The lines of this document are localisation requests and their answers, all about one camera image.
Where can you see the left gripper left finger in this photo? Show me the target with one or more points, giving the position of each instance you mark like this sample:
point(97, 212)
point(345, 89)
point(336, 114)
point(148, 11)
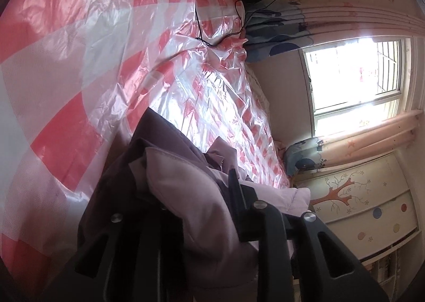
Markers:
point(120, 264)

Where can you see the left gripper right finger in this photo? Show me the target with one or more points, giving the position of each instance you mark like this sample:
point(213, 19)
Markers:
point(298, 250)

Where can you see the lilac and purple jacket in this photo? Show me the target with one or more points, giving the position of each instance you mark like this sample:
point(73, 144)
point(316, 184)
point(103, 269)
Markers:
point(200, 255)

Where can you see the tree decorated cabinet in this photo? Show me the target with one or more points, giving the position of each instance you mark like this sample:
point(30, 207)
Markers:
point(369, 207)

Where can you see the bookshelf with books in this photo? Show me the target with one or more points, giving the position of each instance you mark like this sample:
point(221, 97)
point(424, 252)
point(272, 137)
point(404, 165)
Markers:
point(396, 266)

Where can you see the pink curtain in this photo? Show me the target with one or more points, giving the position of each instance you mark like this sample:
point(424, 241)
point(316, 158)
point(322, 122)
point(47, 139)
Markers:
point(377, 140)

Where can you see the window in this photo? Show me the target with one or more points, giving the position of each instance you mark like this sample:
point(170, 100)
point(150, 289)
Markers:
point(357, 83)

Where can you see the red checkered plastic sheet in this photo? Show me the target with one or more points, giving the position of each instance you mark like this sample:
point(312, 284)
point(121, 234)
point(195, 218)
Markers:
point(77, 75)

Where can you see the blue patterned curtain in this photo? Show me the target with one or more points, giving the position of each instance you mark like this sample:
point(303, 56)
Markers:
point(274, 30)

